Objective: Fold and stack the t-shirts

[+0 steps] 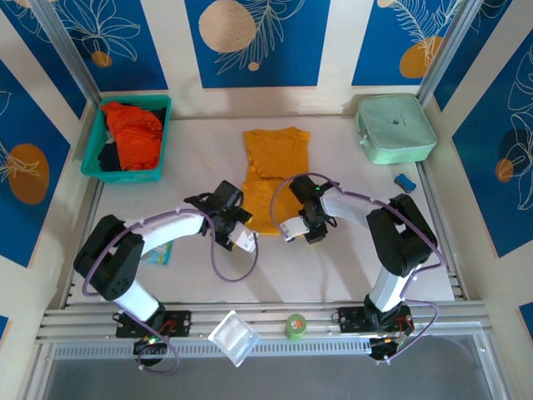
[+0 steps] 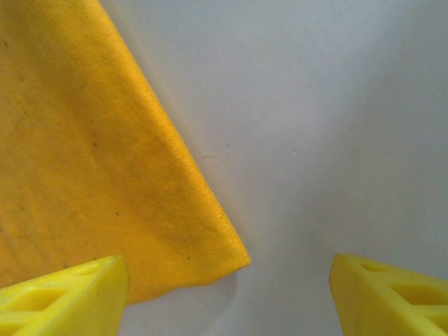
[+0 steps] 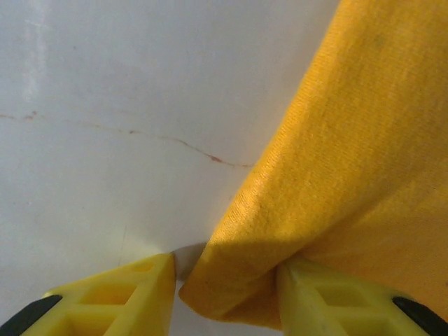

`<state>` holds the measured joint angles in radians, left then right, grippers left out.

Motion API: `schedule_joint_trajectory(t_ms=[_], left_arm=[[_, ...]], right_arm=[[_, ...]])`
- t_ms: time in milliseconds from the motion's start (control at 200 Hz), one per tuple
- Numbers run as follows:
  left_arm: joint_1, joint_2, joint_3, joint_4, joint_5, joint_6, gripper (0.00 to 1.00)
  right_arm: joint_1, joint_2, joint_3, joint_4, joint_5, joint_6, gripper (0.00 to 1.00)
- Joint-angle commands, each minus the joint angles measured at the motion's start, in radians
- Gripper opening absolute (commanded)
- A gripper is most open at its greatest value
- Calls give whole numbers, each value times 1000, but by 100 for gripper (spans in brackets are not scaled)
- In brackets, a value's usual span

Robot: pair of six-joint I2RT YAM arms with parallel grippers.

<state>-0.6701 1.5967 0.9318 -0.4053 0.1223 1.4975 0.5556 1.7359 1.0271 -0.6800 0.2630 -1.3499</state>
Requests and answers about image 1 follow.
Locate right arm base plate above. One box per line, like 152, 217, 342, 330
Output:
336, 306, 413, 334

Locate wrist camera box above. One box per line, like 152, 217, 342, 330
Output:
278, 215, 310, 243
228, 226, 258, 254

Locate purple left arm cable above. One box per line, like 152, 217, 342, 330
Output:
81, 207, 262, 374

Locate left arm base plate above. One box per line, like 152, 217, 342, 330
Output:
115, 310, 192, 338

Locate teal plastic basket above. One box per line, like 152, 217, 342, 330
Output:
80, 94, 173, 185

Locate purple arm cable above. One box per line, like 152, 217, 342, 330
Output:
81, 207, 262, 374
269, 172, 451, 364

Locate blue eraser block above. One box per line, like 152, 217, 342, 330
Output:
393, 173, 416, 195

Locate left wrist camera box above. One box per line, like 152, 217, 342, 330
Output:
228, 226, 258, 254

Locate mint green zipper case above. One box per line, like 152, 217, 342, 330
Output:
353, 92, 438, 166

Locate blue snack packet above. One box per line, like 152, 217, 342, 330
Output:
140, 240, 175, 267

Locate aluminium frame rails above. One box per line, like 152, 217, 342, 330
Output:
35, 300, 489, 345

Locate aluminium side rail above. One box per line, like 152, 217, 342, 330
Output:
416, 160, 470, 301
57, 178, 105, 310

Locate orange t-shirt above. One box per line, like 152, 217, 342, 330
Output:
101, 101, 164, 172

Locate thin aluminium table rail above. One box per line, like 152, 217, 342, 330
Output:
170, 113, 356, 123

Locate aluminium frame post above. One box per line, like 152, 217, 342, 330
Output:
417, 0, 489, 106
29, 0, 102, 105

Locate grey slotted cable duct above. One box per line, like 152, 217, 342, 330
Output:
52, 341, 480, 363

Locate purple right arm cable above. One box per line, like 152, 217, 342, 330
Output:
269, 172, 451, 364

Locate black controller board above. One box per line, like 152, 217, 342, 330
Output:
368, 332, 416, 362
132, 336, 170, 368

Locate clear plastic container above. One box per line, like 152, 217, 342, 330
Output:
207, 310, 262, 368

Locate yellow t-shirt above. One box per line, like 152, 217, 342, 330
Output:
242, 127, 311, 238

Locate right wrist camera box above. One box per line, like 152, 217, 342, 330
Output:
278, 215, 310, 243

